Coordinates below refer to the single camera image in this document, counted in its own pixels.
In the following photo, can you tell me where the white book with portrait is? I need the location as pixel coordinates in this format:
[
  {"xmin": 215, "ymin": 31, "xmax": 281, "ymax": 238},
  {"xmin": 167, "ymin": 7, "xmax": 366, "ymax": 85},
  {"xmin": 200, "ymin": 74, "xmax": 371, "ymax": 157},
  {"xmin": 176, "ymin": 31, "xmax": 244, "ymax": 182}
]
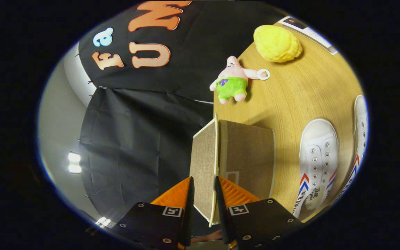
[{"xmin": 277, "ymin": 16, "xmax": 339, "ymax": 55}]

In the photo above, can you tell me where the pink starfish plush toy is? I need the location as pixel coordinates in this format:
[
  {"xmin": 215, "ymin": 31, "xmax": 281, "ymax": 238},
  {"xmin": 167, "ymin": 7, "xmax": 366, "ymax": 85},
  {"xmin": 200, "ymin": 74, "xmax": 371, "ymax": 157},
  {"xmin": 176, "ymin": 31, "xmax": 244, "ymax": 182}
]
[{"xmin": 209, "ymin": 56, "xmax": 270, "ymax": 105}]

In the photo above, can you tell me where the brown fabric storage box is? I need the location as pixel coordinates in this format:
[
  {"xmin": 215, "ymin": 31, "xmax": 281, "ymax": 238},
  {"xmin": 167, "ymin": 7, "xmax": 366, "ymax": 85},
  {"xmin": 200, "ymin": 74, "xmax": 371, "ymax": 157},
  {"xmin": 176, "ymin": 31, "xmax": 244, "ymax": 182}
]
[{"xmin": 189, "ymin": 113, "xmax": 277, "ymax": 228}]

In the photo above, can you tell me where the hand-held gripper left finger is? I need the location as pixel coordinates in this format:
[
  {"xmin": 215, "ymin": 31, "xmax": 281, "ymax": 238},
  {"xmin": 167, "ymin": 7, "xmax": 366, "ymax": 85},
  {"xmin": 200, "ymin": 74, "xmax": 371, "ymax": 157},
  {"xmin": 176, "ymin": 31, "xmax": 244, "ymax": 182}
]
[{"xmin": 111, "ymin": 176, "xmax": 195, "ymax": 250}]

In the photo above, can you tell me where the black backdrop cloth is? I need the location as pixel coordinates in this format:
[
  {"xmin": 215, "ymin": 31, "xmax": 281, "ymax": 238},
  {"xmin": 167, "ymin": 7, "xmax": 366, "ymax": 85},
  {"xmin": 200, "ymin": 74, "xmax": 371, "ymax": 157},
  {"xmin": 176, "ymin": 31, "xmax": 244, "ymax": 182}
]
[{"xmin": 77, "ymin": 0, "xmax": 291, "ymax": 223}]

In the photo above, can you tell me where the white canvas shoe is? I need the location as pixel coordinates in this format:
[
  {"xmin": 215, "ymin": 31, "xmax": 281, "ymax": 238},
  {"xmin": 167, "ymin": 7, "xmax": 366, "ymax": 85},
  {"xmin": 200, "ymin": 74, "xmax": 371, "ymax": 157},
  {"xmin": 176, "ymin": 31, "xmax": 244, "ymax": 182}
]
[
  {"xmin": 332, "ymin": 95, "xmax": 369, "ymax": 205},
  {"xmin": 292, "ymin": 119, "xmax": 340, "ymax": 219}
]

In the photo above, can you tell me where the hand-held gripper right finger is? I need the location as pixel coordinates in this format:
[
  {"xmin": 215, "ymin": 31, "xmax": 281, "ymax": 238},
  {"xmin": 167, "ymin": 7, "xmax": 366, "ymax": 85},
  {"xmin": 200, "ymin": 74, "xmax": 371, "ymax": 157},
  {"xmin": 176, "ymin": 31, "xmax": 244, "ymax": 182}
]
[{"xmin": 215, "ymin": 176, "xmax": 305, "ymax": 250}]

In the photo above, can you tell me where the yellow plush toy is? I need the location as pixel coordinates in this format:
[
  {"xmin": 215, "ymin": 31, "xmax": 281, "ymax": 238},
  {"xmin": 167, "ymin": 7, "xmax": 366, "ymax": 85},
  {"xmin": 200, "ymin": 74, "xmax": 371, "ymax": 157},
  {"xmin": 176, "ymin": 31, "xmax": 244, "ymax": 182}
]
[{"xmin": 253, "ymin": 24, "xmax": 303, "ymax": 63}]

